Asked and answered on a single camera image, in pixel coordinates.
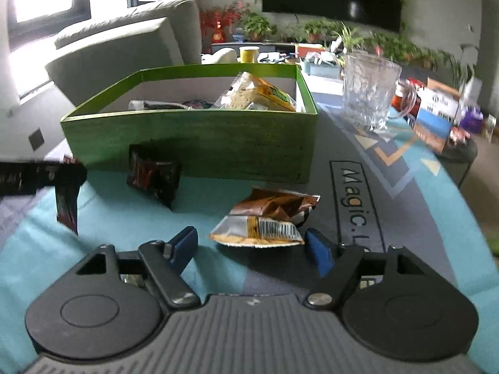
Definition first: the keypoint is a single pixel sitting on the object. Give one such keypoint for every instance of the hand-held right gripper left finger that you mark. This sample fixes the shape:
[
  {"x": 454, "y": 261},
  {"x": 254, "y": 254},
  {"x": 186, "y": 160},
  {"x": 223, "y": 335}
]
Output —
[{"x": 183, "y": 247}]

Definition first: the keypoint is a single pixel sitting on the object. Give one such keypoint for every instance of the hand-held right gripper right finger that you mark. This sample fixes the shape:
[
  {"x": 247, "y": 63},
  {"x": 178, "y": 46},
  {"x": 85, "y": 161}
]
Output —
[{"x": 319, "y": 249}]

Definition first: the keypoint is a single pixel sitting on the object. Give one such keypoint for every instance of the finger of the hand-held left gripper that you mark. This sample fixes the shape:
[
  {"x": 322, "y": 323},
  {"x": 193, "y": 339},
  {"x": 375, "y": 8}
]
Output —
[{"x": 62, "y": 175}]

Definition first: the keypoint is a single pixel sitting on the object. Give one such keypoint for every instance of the dark red brown snack packet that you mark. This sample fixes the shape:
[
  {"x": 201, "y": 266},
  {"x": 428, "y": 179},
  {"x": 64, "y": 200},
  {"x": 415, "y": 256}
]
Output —
[
  {"x": 152, "y": 173},
  {"x": 67, "y": 206}
]

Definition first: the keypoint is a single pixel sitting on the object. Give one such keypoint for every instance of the brown silver snack packet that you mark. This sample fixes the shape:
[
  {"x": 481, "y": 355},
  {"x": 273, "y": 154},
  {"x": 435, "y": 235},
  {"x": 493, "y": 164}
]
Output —
[{"x": 265, "y": 210}]

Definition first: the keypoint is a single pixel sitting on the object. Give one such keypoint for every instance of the green cardboard box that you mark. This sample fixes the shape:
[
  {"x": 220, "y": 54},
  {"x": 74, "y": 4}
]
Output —
[{"x": 195, "y": 144}]

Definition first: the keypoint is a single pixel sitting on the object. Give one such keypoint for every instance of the silver foil snack packet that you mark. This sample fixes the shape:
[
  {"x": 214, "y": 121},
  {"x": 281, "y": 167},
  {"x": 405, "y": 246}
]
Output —
[{"x": 156, "y": 104}]

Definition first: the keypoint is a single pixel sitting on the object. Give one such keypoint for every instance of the pink purple snack packet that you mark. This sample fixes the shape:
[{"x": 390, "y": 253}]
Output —
[{"x": 199, "y": 104}]

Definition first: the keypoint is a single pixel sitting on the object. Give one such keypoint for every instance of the orange bread snack packet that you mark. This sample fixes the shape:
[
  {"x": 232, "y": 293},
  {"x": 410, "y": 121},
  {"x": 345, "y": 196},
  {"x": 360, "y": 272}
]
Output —
[{"x": 253, "y": 91}]

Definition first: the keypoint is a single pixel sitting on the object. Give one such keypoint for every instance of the grey sofa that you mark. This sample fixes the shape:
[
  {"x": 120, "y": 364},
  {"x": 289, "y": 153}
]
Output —
[{"x": 117, "y": 46}]

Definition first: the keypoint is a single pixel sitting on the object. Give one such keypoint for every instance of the wide dark framed window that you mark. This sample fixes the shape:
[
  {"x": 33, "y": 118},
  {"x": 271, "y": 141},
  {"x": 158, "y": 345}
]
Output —
[{"x": 46, "y": 23}]

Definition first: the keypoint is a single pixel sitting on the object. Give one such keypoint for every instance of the clear glass mug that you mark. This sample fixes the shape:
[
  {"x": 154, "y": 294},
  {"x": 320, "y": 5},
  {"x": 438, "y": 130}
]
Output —
[{"x": 366, "y": 85}]

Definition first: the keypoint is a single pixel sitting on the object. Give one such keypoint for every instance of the white blue carton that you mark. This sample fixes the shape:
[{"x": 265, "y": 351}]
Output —
[{"x": 432, "y": 120}]

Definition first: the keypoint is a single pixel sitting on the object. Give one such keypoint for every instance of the green slipper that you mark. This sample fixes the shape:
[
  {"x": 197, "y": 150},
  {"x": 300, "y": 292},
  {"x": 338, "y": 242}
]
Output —
[{"x": 493, "y": 247}]

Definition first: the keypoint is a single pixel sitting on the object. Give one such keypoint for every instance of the round dark side table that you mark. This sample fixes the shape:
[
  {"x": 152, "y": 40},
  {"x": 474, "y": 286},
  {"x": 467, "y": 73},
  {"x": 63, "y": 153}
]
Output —
[{"x": 464, "y": 152}]

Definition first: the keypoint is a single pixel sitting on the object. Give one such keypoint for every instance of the blue plastic basket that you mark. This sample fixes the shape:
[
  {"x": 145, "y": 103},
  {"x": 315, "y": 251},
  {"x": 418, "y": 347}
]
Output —
[{"x": 319, "y": 70}]

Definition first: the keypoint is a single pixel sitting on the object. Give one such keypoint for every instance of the white plush toy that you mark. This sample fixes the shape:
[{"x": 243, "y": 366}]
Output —
[{"x": 224, "y": 55}]

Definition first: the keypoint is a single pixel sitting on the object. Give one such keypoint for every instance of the orange box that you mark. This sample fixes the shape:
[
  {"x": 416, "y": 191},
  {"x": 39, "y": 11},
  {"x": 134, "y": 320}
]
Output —
[{"x": 308, "y": 51}]

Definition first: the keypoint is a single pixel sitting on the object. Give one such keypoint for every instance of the purple bag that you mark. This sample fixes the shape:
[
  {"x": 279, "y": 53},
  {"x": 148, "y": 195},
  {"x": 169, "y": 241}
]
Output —
[{"x": 471, "y": 119}]

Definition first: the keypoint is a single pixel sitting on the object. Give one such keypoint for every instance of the yellow cup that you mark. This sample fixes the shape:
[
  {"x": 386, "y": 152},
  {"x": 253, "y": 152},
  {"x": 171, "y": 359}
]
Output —
[{"x": 249, "y": 54}]

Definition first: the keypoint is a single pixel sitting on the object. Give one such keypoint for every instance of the potted spider plant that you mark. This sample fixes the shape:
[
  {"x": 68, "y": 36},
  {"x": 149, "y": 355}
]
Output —
[{"x": 347, "y": 39}]

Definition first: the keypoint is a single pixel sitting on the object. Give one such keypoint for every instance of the green potted plant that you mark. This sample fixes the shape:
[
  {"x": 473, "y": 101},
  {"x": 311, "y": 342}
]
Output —
[
  {"x": 429, "y": 58},
  {"x": 386, "y": 45},
  {"x": 315, "y": 29},
  {"x": 409, "y": 50},
  {"x": 255, "y": 25}
]

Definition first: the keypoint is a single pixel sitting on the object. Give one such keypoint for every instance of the red flower decoration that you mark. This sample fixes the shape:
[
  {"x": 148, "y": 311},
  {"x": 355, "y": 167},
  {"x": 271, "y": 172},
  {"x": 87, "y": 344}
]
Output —
[{"x": 220, "y": 23}]

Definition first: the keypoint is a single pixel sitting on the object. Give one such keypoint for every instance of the tall leafy potted plant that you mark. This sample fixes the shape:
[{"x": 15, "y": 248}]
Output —
[{"x": 464, "y": 62}]

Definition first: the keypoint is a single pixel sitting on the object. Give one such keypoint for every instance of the dark wall socket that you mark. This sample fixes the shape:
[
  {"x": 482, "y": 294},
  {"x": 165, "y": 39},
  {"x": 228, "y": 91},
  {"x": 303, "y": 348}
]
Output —
[{"x": 37, "y": 138}]

